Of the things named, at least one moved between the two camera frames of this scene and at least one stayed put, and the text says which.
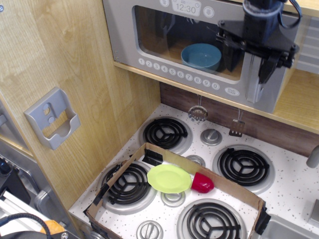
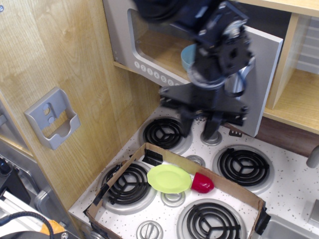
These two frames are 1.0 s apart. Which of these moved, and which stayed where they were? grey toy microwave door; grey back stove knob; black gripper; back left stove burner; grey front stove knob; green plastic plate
Moved: grey toy microwave door; black gripper
Stayed: grey back stove knob; grey front stove knob; green plastic plate; back left stove burner
